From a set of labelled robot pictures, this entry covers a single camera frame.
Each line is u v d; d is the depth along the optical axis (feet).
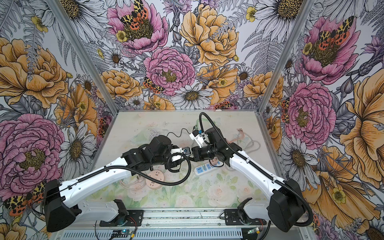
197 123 3.78
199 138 2.34
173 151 2.02
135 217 2.43
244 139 3.45
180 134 3.55
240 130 3.60
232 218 2.42
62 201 1.30
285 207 1.30
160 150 1.85
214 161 2.85
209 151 2.14
